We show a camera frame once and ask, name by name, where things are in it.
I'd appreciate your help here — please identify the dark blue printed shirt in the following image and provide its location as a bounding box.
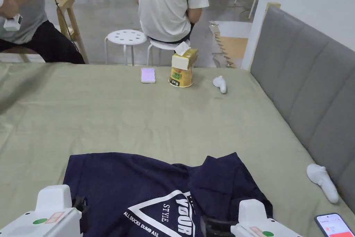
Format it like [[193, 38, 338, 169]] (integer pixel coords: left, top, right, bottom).
[[63, 152, 274, 237]]

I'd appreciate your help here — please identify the wooden chair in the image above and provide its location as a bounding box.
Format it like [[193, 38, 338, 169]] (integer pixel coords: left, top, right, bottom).
[[0, 0, 90, 65]]

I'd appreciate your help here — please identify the grey padded headboard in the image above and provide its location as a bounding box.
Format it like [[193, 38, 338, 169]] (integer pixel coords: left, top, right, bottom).
[[249, 5, 355, 210]]

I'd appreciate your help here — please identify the bed with pale green sheet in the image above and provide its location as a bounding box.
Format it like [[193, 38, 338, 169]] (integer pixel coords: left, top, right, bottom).
[[0, 62, 355, 237]]

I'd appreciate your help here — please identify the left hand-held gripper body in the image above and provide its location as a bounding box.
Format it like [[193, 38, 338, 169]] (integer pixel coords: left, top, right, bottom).
[[0, 184, 89, 237]]

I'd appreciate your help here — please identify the flat cardboard sheet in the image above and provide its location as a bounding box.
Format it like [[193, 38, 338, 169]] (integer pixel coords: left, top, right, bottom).
[[209, 20, 252, 69]]

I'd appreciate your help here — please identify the black phone with lit screen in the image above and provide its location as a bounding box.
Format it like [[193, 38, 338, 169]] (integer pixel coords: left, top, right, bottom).
[[314, 213, 355, 237]]

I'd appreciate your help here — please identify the yellow instant noodle cup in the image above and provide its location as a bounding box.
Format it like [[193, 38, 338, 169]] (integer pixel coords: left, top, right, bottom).
[[168, 66, 194, 88]]

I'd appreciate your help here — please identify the phone with lilac case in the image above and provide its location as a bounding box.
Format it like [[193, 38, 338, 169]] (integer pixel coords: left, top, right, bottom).
[[141, 67, 156, 84]]

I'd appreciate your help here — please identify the white round stool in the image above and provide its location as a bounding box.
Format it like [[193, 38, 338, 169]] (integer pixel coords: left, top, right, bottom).
[[104, 29, 148, 66], [146, 36, 192, 67]]

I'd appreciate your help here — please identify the white hand controller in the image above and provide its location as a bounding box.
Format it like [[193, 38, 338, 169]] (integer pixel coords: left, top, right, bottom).
[[306, 163, 340, 204], [213, 75, 228, 94]]

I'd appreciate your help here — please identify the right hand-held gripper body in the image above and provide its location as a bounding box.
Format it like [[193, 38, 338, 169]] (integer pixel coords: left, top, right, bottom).
[[204, 199, 301, 237]]

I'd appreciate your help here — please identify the yellow tissue pack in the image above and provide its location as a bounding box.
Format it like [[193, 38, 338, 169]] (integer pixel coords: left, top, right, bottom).
[[172, 41, 199, 70]]

